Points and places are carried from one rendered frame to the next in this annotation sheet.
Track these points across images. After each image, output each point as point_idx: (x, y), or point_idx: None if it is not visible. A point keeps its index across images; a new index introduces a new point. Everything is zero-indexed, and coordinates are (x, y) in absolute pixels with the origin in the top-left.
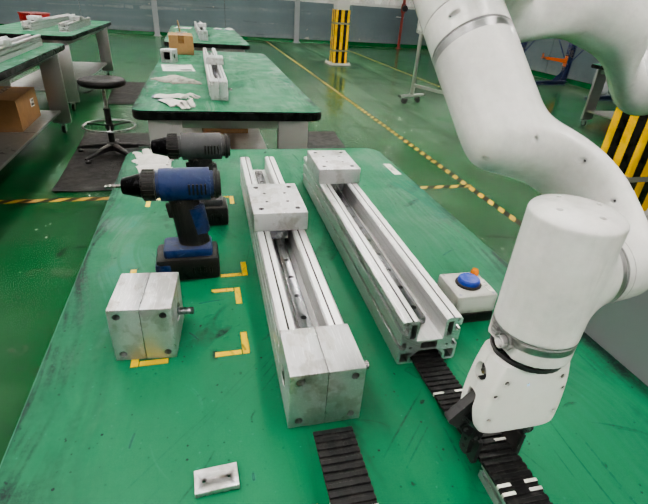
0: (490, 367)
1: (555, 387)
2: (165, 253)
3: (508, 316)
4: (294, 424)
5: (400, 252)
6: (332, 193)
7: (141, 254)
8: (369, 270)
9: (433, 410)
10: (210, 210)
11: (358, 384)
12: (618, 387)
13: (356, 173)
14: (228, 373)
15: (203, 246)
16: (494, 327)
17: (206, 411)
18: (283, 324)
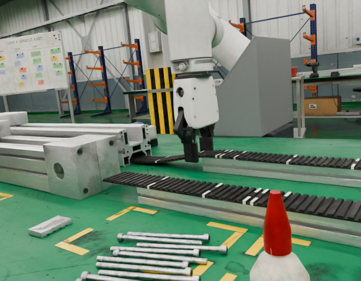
0: (183, 84)
1: (213, 93)
2: None
3: (180, 50)
4: (83, 194)
5: (88, 125)
6: (13, 127)
7: None
8: (74, 133)
9: (160, 168)
10: None
11: (115, 151)
12: (232, 139)
13: (24, 115)
14: (6, 205)
15: None
16: (175, 66)
17: (6, 218)
18: (40, 148)
